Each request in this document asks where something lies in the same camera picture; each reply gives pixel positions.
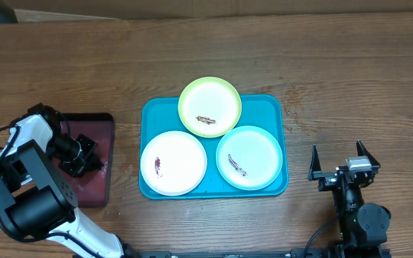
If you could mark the teal plastic tray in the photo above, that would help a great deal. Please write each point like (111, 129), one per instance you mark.
(161, 114)

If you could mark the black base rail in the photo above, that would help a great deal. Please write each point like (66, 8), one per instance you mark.
(293, 253)

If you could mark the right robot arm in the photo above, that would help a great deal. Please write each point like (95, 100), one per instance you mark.
(363, 226)

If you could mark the white pink-rimmed plate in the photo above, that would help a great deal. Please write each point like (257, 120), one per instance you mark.
(173, 163)

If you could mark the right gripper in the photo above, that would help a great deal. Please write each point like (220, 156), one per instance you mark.
(329, 179)

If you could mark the yellow-green plate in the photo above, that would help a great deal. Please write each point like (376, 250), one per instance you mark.
(209, 107)

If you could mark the black tray with maroon liner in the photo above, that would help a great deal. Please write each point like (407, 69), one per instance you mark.
(92, 189)

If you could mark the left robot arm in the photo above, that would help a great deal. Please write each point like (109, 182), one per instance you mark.
(36, 202)

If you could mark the light blue plate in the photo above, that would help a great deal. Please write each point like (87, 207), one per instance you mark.
(249, 158)

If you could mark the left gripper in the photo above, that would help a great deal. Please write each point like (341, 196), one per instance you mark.
(84, 164)

